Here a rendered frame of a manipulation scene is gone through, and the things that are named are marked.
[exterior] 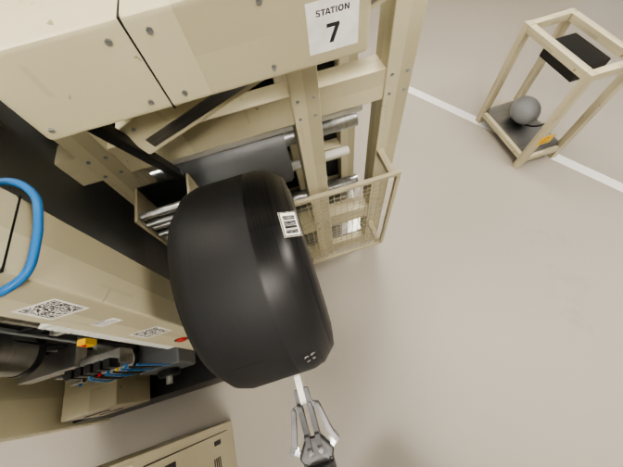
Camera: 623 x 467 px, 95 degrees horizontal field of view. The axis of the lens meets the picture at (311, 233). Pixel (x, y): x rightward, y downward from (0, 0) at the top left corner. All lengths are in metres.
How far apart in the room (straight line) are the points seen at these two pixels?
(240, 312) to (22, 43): 0.52
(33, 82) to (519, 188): 2.70
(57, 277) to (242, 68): 0.46
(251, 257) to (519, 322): 1.94
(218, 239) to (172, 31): 0.35
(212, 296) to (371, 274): 1.60
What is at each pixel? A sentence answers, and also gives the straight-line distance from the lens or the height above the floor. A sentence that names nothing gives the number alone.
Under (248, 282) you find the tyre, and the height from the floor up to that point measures 1.44.
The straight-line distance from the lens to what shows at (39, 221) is 0.59.
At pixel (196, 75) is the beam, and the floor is 1.68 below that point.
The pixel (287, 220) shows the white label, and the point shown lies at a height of 1.45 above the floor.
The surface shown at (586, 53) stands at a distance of 2.64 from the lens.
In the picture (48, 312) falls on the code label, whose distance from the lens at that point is 0.71.
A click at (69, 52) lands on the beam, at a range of 0.60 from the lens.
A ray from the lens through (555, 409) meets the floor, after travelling 2.29.
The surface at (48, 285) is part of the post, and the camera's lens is 0.61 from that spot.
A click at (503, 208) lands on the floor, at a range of 2.60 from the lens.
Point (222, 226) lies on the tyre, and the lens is 0.62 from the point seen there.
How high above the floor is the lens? 1.97
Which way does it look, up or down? 63 degrees down
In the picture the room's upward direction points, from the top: 13 degrees counter-clockwise
